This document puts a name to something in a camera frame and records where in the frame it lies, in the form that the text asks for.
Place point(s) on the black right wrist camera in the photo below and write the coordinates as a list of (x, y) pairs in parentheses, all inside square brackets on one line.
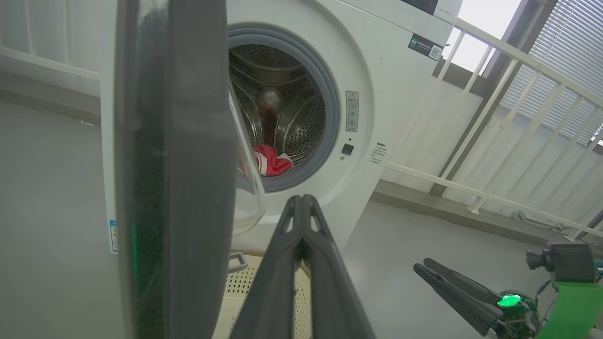
[(570, 261)]

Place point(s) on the grey warning label sticker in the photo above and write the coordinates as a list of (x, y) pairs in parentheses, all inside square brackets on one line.
[(352, 111)]

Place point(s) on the white front-load washing machine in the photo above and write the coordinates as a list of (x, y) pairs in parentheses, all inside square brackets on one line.
[(377, 70)]

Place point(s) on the black QR code sticker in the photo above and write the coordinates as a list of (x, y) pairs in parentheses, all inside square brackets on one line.
[(425, 47)]

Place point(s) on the small printed text label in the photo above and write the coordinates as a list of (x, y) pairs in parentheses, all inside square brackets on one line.
[(378, 152)]

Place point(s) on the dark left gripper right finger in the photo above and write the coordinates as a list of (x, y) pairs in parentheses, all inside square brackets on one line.
[(334, 306)]

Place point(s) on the blue energy label sticker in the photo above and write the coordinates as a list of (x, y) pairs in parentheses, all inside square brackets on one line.
[(113, 235)]

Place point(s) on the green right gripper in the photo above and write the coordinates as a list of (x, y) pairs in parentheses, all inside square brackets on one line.
[(574, 310)]

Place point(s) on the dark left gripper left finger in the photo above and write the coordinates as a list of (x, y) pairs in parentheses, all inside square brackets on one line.
[(273, 301)]

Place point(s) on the white metal railing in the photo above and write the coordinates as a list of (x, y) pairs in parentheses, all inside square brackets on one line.
[(518, 55)]

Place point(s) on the red garment with white trim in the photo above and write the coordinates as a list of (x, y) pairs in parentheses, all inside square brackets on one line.
[(271, 162)]

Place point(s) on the cream perforated basket brown rim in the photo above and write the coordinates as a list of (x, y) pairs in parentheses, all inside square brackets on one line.
[(240, 287)]

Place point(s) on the dark washing machine door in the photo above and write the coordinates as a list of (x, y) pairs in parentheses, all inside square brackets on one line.
[(188, 141)]

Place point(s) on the grey window blinds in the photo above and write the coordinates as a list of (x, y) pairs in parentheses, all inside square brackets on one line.
[(565, 47)]

